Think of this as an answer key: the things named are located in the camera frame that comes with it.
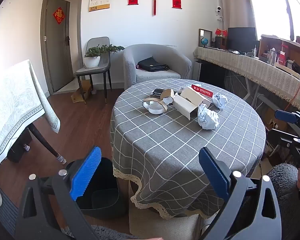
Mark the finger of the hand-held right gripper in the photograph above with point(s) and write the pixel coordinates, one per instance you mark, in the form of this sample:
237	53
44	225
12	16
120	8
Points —
281	136
286	116

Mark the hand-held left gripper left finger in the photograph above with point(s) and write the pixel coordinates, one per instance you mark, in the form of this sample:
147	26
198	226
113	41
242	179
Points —
86	172

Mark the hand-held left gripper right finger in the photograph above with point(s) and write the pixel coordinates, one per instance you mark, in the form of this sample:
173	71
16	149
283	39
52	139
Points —
212	172

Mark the black trash bin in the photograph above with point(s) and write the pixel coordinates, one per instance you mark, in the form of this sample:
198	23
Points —
100	187

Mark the white bag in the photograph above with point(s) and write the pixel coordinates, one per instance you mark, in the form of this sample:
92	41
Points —
218	101

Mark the black tissue pack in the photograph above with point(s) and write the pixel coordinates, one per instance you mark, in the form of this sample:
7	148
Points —
157	92

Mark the person's grey fuzzy clothing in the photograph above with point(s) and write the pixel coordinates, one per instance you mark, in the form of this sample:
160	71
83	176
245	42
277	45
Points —
287	180

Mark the round table with checked tablecloth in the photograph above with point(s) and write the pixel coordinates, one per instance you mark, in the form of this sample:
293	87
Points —
165	142

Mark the dark storage box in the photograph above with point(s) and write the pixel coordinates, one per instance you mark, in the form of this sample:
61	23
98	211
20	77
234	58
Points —
20	150

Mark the open white cardboard box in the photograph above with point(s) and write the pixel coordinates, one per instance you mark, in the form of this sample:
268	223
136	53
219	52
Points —
185	105

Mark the wooden desk organizer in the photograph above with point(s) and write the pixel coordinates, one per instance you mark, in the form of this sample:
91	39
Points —
277	41

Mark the flat cardboard box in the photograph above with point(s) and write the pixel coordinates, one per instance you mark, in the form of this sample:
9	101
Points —
77	96

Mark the red label packet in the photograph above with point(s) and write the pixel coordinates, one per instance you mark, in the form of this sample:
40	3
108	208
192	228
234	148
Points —
202	90

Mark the small white tape roll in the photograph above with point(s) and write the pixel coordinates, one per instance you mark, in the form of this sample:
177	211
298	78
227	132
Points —
168	101

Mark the black monitor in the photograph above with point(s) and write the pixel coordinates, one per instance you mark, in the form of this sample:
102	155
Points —
241	38

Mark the black ribbed floor mat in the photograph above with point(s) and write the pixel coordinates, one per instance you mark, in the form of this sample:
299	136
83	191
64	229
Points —
5	212

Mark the dark wooden box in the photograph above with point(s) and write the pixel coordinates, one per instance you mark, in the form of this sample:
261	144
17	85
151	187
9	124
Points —
220	42

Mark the small red flag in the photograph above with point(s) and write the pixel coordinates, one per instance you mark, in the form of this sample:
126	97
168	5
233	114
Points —
224	33
218	32

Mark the table with white patterned cloth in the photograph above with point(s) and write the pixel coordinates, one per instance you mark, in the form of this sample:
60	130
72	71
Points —
12	97

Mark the small blue globe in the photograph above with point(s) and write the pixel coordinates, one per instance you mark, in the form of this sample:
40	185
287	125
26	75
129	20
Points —
204	41

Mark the potted plant in white pot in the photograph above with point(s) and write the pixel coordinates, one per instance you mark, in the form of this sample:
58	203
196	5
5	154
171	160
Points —
91	61

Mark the bright window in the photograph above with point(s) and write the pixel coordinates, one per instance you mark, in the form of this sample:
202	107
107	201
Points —
272	5

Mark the framed picture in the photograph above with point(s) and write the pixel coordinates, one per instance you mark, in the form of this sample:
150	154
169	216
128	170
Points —
205	33

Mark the grey door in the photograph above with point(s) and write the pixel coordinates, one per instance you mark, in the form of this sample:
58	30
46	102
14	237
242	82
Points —
57	55

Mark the black bag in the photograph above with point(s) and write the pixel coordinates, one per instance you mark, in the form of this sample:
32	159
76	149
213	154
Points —
152	65

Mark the grey dining chair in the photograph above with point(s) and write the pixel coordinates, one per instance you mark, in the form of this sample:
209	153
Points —
100	45

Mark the grey armchair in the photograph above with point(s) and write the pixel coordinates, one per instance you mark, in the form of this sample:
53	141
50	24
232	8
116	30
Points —
140	55

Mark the red diamond door decoration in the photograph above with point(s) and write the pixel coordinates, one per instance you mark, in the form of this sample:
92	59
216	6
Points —
59	15

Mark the white security camera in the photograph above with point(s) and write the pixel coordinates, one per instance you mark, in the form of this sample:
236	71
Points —
218	10

